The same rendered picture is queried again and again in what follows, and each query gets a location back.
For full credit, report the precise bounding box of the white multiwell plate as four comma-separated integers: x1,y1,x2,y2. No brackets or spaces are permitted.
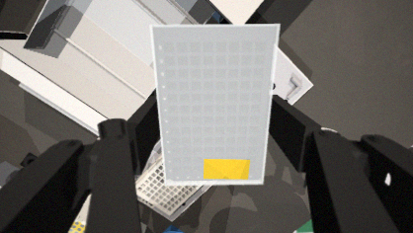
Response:
136,154,201,215

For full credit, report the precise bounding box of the blue box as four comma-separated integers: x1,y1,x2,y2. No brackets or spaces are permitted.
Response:
163,224,185,233

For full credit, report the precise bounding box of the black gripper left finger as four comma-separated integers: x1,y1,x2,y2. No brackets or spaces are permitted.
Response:
0,96,160,233

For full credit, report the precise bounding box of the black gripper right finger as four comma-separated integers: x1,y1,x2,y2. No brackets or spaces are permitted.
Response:
269,95,413,233

